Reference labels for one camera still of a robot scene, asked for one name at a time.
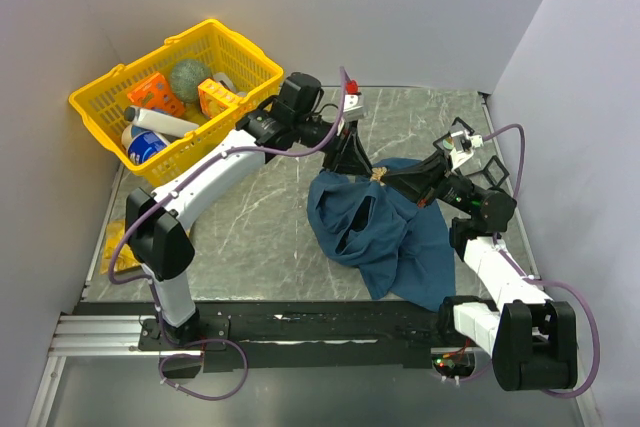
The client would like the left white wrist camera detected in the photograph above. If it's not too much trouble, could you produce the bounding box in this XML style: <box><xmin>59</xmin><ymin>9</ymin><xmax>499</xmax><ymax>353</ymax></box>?
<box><xmin>342</xmin><ymin>80</ymin><xmax>366</xmax><ymax>122</ymax></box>

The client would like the blue white container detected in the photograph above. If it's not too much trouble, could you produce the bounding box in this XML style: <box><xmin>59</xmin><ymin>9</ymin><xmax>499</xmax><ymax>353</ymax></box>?
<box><xmin>121</xmin><ymin>124</ymin><xmax>170</xmax><ymax>165</ymax></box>

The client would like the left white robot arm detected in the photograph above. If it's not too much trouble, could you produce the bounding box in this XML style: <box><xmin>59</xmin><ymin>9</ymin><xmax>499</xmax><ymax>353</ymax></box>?
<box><xmin>125</xmin><ymin>72</ymin><xmax>372</xmax><ymax>349</ymax></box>

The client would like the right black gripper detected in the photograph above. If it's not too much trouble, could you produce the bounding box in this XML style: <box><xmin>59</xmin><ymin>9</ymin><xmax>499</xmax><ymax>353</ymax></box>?
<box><xmin>381</xmin><ymin>150</ymin><xmax>482</xmax><ymax>215</ymax></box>

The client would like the dark blue t-shirt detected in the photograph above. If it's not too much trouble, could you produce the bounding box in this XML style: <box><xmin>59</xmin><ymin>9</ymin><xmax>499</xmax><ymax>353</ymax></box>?
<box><xmin>307</xmin><ymin>170</ymin><xmax>456</xmax><ymax>312</ymax></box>

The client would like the green round melon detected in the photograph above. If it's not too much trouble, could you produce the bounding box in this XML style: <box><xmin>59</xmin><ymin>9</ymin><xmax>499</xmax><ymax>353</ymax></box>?
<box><xmin>169</xmin><ymin>59</ymin><xmax>212</xmax><ymax>104</ymax></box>

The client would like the white tube bottle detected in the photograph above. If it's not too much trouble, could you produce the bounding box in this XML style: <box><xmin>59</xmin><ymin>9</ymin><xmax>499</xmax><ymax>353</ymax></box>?
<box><xmin>123</xmin><ymin>105</ymin><xmax>199</xmax><ymax>138</ymax></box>

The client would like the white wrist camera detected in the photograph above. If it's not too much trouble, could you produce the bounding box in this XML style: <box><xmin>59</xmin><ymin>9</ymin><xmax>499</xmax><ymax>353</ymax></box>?
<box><xmin>342</xmin><ymin>80</ymin><xmax>366</xmax><ymax>122</ymax></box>
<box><xmin>446</xmin><ymin>130</ymin><xmax>484</xmax><ymax>170</ymax></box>

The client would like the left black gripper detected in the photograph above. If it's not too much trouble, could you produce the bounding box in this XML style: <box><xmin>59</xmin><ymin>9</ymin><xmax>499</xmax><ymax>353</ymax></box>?
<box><xmin>294</xmin><ymin>115</ymin><xmax>373</xmax><ymax>180</ymax></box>

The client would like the aluminium extrusion rail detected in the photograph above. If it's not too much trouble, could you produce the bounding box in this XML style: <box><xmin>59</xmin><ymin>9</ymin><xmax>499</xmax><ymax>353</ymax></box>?
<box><xmin>47</xmin><ymin>311</ymin><xmax>166</xmax><ymax>359</ymax></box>

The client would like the orange yellow snack box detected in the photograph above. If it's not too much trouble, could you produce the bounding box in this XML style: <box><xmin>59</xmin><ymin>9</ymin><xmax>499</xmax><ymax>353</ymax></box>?
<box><xmin>198</xmin><ymin>77</ymin><xmax>242</xmax><ymax>119</ymax></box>

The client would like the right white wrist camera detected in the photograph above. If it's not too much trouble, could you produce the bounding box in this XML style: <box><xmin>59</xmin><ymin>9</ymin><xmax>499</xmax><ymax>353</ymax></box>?
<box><xmin>446</xmin><ymin>130</ymin><xmax>484</xmax><ymax>170</ymax></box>

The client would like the yellow plastic shopping basket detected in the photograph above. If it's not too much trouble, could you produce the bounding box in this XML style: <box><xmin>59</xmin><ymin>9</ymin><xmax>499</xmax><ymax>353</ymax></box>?
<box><xmin>69</xmin><ymin>19</ymin><xmax>284</xmax><ymax>187</ymax></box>

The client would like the black square frame marker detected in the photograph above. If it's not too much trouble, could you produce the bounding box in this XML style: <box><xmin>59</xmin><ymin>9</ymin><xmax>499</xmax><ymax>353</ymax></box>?
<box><xmin>432</xmin><ymin>117</ymin><xmax>475</xmax><ymax>152</ymax></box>

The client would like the yellow chips bag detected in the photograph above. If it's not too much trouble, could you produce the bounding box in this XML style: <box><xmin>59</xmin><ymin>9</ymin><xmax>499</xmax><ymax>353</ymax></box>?
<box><xmin>98</xmin><ymin>219</ymin><xmax>144</xmax><ymax>276</ymax></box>

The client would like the gold flower brooch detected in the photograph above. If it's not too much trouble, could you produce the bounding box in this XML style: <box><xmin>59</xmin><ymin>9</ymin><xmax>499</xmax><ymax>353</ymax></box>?
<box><xmin>370</xmin><ymin>167</ymin><xmax>388</xmax><ymax>186</ymax></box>

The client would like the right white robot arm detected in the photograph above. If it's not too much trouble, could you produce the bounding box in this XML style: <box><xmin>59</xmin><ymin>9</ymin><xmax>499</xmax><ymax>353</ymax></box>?
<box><xmin>380</xmin><ymin>151</ymin><xmax>577</xmax><ymax>391</ymax></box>

